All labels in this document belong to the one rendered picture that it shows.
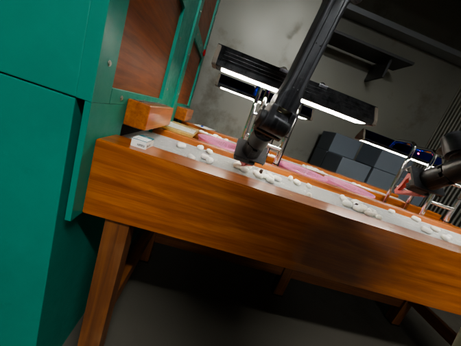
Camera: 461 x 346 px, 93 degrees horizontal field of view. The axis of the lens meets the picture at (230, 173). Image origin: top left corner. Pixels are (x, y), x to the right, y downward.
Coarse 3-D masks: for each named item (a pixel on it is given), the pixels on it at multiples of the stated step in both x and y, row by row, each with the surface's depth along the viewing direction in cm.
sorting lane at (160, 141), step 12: (156, 144) 71; (168, 144) 77; (216, 156) 87; (228, 168) 74; (252, 168) 88; (264, 180) 75; (288, 180) 90; (300, 192) 76; (312, 192) 83; (324, 192) 92; (336, 204) 78; (372, 216) 79; (384, 216) 86; (396, 216) 95; (408, 228) 81; (420, 228) 89; (456, 240) 90
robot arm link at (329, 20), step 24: (336, 0) 48; (360, 0) 51; (312, 24) 52; (336, 24) 49; (312, 48) 50; (288, 72) 54; (312, 72) 51; (288, 96) 51; (264, 120) 52; (288, 120) 53
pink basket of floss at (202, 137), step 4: (200, 136) 112; (204, 136) 115; (208, 136) 118; (200, 140) 103; (204, 140) 99; (208, 140) 118; (212, 140) 120; (216, 140) 121; (220, 140) 122; (224, 140) 122; (216, 144) 97; (220, 144) 122; (224, 144) 122; (228, 144) 122; (232, 144) 121; (228, 148) 97; (232, 148) 121
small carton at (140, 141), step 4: (136, 136) 52; (140, 136) 54; (144, 136) 55; (132, 140) 50; (136, 140) 50; (140, 140) 50; (144, 140) 51; (148, 140) 53; (152, 140) 55; (132, 144) 51; (136, 144) 51; (140, 144) 51; (144, 144) 51; (148, 144) 52; (152, 144) 56; (144, 148) 51
